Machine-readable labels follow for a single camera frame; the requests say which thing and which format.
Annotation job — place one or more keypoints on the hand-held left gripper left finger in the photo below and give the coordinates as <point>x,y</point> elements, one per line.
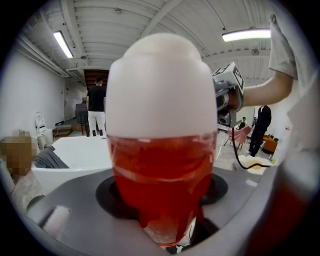
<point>56,221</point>

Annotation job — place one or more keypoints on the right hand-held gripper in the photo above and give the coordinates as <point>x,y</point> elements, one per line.
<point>228,87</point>

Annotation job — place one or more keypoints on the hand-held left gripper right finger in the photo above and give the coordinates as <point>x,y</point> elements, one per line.
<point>287,200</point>

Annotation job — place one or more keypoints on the white-capped red liquid bottle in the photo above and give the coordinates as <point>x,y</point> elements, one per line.
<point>160,100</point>

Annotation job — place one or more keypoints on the white bathtub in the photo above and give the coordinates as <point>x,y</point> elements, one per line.
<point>80,152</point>

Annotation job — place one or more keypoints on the person's right forearm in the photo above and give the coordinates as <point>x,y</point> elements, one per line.
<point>267,92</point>

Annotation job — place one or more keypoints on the white and yellow floor cloth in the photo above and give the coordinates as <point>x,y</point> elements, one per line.
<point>253,165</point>

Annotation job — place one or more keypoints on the pink chair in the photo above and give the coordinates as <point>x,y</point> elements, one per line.
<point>240,136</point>

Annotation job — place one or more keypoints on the long ceiling light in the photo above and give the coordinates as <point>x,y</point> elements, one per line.
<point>63,44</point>
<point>246,35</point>

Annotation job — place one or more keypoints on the orange sofa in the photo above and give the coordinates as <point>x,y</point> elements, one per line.
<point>270,144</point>

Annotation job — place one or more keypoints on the gray pleated cloth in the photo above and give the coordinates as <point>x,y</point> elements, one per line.
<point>50,160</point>

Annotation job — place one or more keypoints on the person's gray t-shirt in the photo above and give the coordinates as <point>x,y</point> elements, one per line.
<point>282,50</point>

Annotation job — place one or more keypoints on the brown cardboard box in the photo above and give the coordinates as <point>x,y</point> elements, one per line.
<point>17,155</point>

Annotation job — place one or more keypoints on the white cylindrical bin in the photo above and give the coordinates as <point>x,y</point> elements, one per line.
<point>48,136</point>

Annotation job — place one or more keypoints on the wooden step platform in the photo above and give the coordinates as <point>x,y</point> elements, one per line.
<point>62,130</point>

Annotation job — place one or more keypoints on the black chair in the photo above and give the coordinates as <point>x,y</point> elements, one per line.
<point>81,116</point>

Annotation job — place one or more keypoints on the white door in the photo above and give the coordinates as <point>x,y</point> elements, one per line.
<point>66,106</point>

